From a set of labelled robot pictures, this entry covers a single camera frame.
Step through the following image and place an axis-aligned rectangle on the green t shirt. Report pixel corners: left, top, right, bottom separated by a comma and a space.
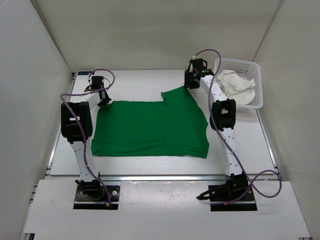
91, 86, 210, 158

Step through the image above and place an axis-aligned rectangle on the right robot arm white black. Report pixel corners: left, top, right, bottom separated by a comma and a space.
184, 58, 249, 200

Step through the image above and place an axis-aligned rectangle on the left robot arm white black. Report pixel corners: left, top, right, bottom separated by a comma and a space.
60, 74, 111, 203

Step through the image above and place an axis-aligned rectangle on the blue label sticker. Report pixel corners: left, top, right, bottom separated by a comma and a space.
77, 71, 92, 76

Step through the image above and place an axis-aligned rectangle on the white crumpled t shirt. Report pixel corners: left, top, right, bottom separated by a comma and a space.
216, 70, 256, 105

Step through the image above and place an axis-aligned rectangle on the white plastic basket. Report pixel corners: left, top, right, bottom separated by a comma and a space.
214, 58, 263, 112

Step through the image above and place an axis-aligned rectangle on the aluminium rail front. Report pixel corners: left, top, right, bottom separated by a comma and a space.
101, 174, 226, 182

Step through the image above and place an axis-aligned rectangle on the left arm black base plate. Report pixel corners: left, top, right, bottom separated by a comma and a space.
73, 180, 121, 210

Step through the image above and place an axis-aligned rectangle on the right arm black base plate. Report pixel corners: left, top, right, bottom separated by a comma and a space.
196, 184, 258, 212

